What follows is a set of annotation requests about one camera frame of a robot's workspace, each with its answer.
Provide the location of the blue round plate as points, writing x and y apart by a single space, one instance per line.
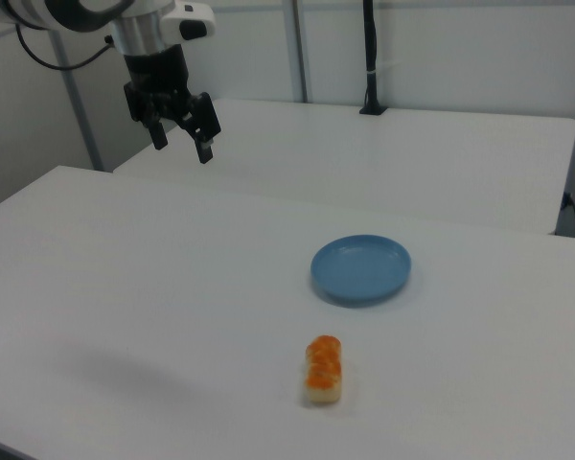
359 268

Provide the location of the grey metal frame post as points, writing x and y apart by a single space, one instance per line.
79 115
301 52

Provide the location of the black pole with base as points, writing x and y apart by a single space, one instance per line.
373 57

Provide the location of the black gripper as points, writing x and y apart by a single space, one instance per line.
155 72

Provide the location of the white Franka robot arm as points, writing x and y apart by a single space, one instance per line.
139 24

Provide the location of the bread with orange topping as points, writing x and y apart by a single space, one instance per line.
323 371

